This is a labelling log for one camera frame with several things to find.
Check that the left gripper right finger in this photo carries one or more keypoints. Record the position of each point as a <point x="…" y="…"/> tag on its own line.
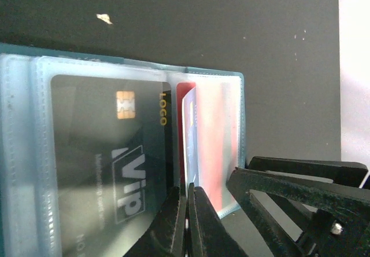
<point x="206" y="234"/>

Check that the blue card holder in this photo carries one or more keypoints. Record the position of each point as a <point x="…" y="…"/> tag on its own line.
<point x="30" y="220"/>

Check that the blue card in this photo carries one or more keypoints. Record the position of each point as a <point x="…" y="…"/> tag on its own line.
<point x="190" y="137"/>

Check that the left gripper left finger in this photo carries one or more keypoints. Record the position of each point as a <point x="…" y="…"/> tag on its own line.
<point x="166" y="234"/>

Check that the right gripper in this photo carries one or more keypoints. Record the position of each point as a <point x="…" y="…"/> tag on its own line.
<point x="333" y="217"/>

